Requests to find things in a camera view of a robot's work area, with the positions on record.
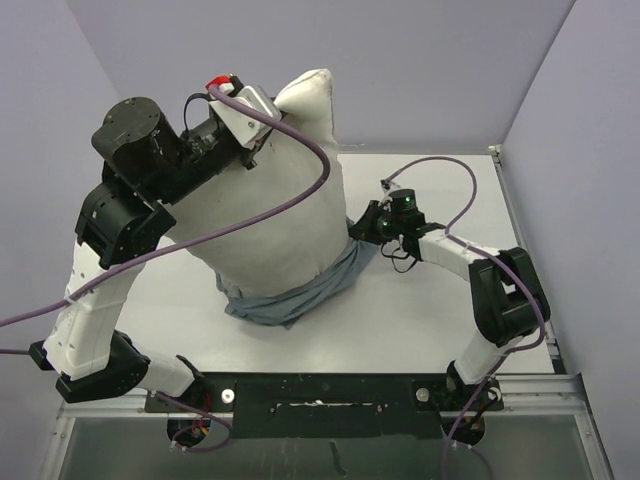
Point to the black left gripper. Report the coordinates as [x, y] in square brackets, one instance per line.
[245, 155]

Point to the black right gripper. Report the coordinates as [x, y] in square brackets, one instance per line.
[365, 230]

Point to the blue-grey pillowcase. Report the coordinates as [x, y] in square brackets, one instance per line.
[277, 271]

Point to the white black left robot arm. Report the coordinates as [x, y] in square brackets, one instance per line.
[147, 168]

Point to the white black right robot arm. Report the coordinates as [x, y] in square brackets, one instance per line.
[510, 308]

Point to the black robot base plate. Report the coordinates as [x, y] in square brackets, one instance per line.
[219, 407]

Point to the aluminium frame rail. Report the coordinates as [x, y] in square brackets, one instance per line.
[95, 361]

